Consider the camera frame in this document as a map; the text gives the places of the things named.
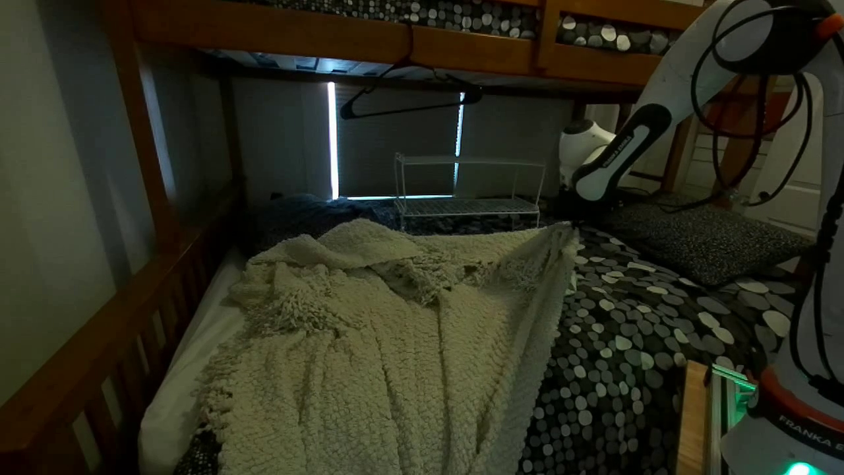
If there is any black polka dot duvet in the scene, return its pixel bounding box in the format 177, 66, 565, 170
171, 202, 804, 475

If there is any white panel door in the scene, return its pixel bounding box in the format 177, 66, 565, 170
744, 70, 835, 237

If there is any white metal rail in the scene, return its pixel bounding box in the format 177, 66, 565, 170
707, 363, 760, 447

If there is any cream knitted fleece blanket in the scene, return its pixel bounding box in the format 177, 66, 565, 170
194, 218, 585, 475

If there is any white mattress sheet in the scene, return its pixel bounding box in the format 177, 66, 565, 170
135, 251, 250, 475

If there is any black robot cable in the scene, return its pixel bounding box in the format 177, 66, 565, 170
687, 0, 844, 409

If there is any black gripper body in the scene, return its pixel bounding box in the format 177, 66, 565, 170
540, 185, 591, 230

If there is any grey dotted pillow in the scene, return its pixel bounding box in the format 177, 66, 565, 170
604, 198, 819, 293

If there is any light wooden plank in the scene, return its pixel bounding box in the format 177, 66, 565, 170
676, 360, 715, 475

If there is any wooden bunk ladder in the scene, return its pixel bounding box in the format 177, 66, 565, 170
660, 108, 760, 212

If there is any dark window blind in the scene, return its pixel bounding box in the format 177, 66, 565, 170
334, 83, 466, 204
229, 78, 333, 206

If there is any wooden bunk bed frame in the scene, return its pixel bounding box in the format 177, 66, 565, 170
0, 0, 768, 475

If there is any black clothes hanger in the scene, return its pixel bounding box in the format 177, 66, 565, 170
337, 24, 484, 123

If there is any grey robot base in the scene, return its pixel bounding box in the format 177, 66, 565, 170
718, 398, 844, 475

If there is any white wire rack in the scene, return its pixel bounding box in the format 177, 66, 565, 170
391, 150, 548, 236

